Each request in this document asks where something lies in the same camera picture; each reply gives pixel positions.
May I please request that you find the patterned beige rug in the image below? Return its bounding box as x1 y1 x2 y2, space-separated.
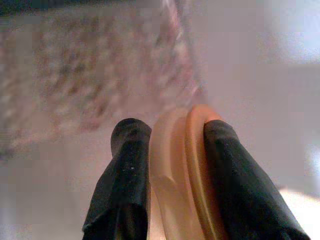
0 9 201 161

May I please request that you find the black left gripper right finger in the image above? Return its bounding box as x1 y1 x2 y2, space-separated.
203 119 311 240

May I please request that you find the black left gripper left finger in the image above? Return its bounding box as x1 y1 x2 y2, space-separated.
81 117 153 240

